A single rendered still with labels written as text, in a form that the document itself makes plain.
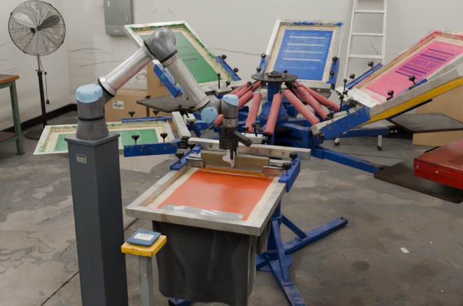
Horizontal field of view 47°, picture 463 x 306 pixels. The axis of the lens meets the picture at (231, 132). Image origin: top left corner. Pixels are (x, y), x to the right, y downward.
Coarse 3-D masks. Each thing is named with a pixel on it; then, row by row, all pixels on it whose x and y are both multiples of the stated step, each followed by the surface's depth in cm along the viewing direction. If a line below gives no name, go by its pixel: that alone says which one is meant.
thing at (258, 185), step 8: (232, 176) 268; (240, 176) 268; (248, 176) 268; (256, 176) 268; (264, 176) 268; (272, 176) 268; (232, 184) 259; (240, 184) 259; (248, 184) 259; (256, 184) 259; (264, 184) 259; (256, 192) 249; (264, 192) 249; (248, 200) 241; (256, 200) 241; (208, 208) 232; (216, 208) 232; (224, 208) 232; (232, 208) 232; (248, 208) 232; (248, 216) 224
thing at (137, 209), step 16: (272, 160) 282; (176, 176) 265; (144, 192) 240; (160, 192) 248; (272, 192) 240; (128, 208) 224; (144, 208) 224; (272, 208) 226; (192, 224) 216; (208, 224) 214; (224, 224) 212; (240, 224) 210; (256, 224) 210
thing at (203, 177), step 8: (200, 168) 280; (192, 176) 268; (200, 176) 268; (208, 176) 268; (216, 176) 268; (224, 176) 268; (184, 184) 259; (192, 184) 259; (200, 184) 259; (208, 184) 259; (216, 184) 259; (224, 184) 259; (176, 192) 249; (184, 192) 249; (168, 200) 241; (176, 200) 241; (160, 208) 232; (200, 208) 232
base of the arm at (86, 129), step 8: (80, 120) 246; (88, 120) 245; (96, 120) 246; (104, 120) 252; (80, 128) 246; (88, 128) 245; (96, 128) 246; (104, 128) 249; (80, 136) 246; (88, 136) 245; (96, 136) 246; (104, 136) 249
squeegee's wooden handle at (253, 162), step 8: (200, 152) 273; (208, 152) 272; (216, 152) 272; (208, 160) 273; (216, 160) 271; (240, 160) 267; (248, 160) 266; (256, 160) 264; (264, 160) 263; (240, 168) 268; (248, 168) 267; (256, 168) 266
